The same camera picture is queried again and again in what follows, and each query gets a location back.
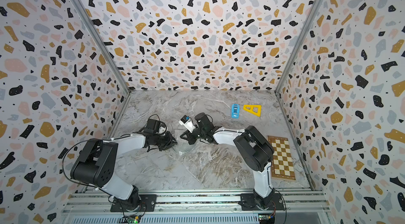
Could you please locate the blue floral dinner plate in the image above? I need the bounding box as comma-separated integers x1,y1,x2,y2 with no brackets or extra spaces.
178,142,197,156

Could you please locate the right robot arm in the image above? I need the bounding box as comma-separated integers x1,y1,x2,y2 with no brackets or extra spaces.
179,120,274,199

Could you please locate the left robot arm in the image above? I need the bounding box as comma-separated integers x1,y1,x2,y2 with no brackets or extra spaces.
70,132,177,200

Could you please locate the blue toy car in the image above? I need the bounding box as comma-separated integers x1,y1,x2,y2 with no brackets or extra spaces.
231,104,240,119

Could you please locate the yellow triangular plastic piece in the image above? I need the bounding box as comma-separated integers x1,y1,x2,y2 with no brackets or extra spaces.
243,105,262,117

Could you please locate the wooden chessboard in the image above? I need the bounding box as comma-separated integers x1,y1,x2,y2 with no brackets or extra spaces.
267,136,296,181

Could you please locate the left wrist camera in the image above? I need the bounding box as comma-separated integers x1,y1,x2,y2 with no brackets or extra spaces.
143,119,167,134

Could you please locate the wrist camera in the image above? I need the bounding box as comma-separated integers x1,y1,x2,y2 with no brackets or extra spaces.
143,119,167,134
179,115,196,133

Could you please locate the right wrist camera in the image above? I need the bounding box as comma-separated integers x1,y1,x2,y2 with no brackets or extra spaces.
179,115,196,133

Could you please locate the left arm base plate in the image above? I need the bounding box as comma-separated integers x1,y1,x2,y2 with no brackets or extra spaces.
110,194,157,214

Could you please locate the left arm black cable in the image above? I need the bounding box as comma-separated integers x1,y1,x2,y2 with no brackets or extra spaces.
61,138,96,190

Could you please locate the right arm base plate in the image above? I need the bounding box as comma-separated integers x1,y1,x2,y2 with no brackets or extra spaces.
238,192,285,211

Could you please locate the aluminium mounting rail frame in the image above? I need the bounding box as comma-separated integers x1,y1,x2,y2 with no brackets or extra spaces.
60,189,334,224

